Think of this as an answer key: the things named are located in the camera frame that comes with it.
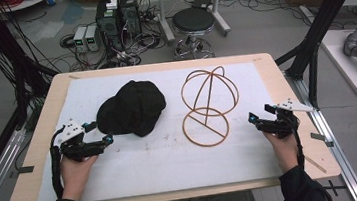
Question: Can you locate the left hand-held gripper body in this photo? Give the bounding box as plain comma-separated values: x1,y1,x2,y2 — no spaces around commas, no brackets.
49,117,107,166

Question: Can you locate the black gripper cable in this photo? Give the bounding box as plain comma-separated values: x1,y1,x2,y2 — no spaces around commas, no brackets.
288,114,307,171
46,127,74,200

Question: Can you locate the light wooden table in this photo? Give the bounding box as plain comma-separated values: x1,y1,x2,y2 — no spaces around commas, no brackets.
0,45,344,201

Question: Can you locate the white table mat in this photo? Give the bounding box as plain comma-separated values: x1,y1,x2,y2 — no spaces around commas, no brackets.
22,58,286,201

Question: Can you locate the black metal frame post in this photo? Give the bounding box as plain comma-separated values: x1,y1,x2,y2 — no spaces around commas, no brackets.
0,0,64,132
269,0,357,112

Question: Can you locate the white round table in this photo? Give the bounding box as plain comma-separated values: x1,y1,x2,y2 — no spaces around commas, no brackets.
0,0,54,14

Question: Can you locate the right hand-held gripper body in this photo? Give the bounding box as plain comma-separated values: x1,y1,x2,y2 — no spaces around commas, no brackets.
256,95,319,142

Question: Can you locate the black computer tower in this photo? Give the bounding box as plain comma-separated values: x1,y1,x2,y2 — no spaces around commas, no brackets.
93,0,126,56
118,0,143,38

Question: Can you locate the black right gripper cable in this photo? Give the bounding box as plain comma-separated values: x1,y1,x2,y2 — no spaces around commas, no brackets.
288,114,307,171

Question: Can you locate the grey tape piece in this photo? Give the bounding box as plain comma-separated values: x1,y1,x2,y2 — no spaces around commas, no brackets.
310,130,335,150
17,165,36,175

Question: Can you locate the tangle of floor cables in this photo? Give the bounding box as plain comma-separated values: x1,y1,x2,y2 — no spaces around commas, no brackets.
56,1,167,74

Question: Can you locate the person's right hand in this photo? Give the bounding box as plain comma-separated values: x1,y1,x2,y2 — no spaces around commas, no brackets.
262,127,303,177

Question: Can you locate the white box on tower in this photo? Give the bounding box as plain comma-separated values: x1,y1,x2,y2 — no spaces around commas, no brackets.
105,0,121,12

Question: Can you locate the grey bench power supply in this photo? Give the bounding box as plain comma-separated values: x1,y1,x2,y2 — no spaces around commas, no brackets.
83,23,104,54
71,26,91,54

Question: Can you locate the wooden wire hat stand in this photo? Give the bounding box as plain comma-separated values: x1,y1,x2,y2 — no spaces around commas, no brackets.
175,63,245,150

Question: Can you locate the black cap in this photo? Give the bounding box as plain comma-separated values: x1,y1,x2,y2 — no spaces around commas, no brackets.
92,76,171,143

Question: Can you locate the person's left hand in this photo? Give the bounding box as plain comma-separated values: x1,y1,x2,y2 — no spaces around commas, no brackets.
58,152,104,201

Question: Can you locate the black round stool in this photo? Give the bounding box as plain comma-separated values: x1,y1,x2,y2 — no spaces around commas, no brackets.
168,4,220,63

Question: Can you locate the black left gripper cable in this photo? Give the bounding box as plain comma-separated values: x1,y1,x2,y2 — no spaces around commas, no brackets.
46,127,74,200

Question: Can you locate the white board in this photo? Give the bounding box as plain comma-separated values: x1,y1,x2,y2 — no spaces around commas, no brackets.
319,26,357,103

